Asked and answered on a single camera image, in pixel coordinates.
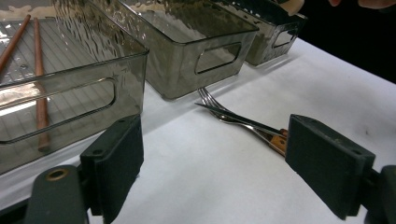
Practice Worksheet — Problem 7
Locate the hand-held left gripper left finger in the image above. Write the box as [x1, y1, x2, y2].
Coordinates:
[79, 114, 145, 224]

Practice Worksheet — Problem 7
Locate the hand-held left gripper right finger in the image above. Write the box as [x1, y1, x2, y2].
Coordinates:
[284, 113, 376, 221]

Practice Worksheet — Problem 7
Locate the fork with wooden handle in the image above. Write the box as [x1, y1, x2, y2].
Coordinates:
[197, 87, 289, 158]

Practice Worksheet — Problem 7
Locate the smoky transparent plastic bin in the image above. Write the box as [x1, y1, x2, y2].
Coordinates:
[92, 0, 260, 101]
[0, 0, 149, 175]
[214, 0, 308, 67]

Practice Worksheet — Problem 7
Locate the brown wooden chopstick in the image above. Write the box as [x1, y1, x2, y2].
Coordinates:
[32, 17, 51, 153]
[0, 13, 32, 74]

